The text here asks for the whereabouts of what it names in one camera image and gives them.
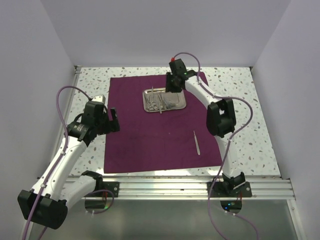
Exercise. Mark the steel instrument tray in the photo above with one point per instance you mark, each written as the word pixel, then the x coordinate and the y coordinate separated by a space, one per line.
pixel 178 97

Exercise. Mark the steel scalpel handle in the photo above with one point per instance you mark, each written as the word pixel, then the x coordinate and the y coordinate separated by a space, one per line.
pixel 196 144

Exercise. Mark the aluminium front rail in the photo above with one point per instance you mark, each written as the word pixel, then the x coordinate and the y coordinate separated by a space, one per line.
pixel 196 188

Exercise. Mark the steel forceps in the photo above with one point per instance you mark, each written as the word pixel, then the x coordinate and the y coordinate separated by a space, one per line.
pixel 160 104

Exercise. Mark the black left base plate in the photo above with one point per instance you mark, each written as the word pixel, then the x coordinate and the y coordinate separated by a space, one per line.
pixel 112 186

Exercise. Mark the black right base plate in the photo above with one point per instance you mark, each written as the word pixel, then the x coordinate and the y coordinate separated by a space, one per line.
pixel 222 190

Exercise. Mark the steel instruments in tray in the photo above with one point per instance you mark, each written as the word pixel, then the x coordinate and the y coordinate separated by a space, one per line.
pixel 167 101

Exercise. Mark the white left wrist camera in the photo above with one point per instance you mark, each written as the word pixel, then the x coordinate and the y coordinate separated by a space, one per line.
pixel 99 98

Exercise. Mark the steel ring-handled scissors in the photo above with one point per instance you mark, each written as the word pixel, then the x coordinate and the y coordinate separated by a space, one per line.
pixel 151 104

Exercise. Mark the purple surgical cloth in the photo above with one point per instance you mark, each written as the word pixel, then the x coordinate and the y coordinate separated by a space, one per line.
pixel 154 141

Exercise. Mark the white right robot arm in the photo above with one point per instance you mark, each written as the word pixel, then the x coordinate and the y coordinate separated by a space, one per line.
pixel 220 121

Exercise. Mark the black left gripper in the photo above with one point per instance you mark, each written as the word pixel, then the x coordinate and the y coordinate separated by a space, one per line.
pixel 112 125

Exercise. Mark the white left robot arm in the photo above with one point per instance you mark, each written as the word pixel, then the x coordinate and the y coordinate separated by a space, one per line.
pixel 47 203

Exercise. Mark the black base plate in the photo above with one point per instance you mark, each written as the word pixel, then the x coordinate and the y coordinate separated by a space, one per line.
pixel 222 190
pixel 112 186

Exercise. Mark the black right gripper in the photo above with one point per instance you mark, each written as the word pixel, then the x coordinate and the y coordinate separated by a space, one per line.
pixel 168 87

